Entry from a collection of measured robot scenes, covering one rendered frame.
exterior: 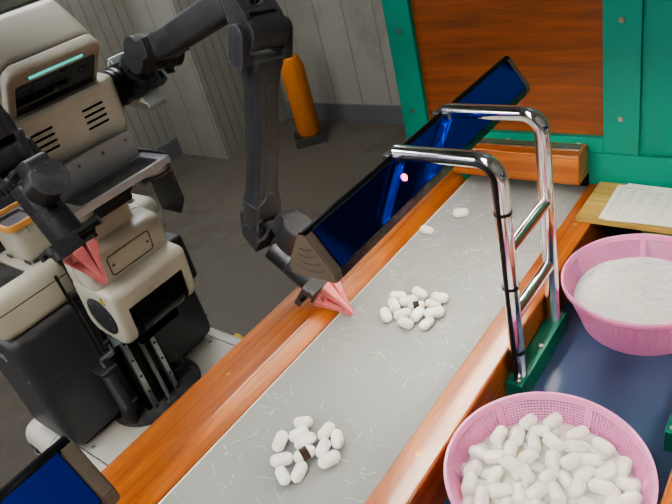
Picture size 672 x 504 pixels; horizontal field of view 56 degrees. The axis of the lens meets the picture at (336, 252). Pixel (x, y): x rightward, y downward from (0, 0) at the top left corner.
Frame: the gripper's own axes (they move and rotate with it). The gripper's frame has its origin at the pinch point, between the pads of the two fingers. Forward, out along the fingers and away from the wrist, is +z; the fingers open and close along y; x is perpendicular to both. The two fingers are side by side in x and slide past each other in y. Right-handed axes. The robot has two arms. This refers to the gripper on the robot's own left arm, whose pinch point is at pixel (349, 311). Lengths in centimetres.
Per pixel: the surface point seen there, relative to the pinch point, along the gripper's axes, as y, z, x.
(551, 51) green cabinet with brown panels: 57, -4, -35
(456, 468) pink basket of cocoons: -21.5, 28.0, -20.0
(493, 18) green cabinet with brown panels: 57, -18, -33
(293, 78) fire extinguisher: 197, -133, 146
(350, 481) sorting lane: -30.1, 18.3, -11.7
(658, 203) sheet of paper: 49, 32, -28
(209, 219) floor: 106, -105, 180
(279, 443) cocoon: -30.7, 6.9, -5.1
